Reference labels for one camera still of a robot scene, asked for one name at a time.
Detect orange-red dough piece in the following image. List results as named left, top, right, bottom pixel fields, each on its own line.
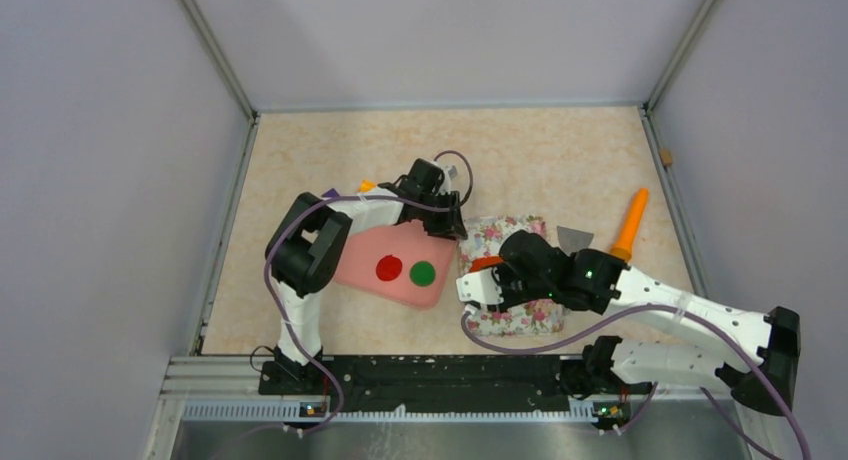
left=468, top=255, right=503, bottom=273

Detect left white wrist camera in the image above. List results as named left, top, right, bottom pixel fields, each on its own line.
left=442, top=165, right=459, bottom=190

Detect green dough disc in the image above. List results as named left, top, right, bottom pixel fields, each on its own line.
left=409, top=261, right=437, bottom=287

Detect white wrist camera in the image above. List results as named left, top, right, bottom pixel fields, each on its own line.
left=442, top=165, right=459, bottom=190
left=455, top=268, right=504, bottom=309

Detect pink plastic tray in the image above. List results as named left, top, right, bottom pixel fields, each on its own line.
left=334, top=221, right=458, bottom=310

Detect small wooden cork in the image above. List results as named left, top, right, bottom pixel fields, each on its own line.
left=658, top=148, right=673, bottom=168

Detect orange yellow green block stack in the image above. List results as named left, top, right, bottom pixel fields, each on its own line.
left=358, top=180, right=377, bottom=193

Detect red dough disc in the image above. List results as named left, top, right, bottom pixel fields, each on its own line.
left=375, top=255, right=403, bottom=282

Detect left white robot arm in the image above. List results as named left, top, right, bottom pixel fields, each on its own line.
left=263, top=158, right=473, bottom=394

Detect orange toy carrot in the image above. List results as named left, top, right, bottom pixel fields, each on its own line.
left=609, top=188, right=650, bottom=262

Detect floral patterned tray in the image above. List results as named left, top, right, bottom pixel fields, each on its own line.
left=458, top=215, right=567, bottom=336

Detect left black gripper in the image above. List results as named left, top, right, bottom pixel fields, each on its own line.
left=417, top=190, right=467, bottom=241

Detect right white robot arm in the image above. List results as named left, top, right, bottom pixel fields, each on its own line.
left=480, top=231, right=801, bottom=416

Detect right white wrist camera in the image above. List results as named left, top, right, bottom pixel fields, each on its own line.
left=455, top=268, right=504, bottom=309

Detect metal scraper wooden handle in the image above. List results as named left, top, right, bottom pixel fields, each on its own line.
left=556, top=226, right=594, bottom=255

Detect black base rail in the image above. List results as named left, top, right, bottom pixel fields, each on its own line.
left=258, top=355, right=651, bottom=414

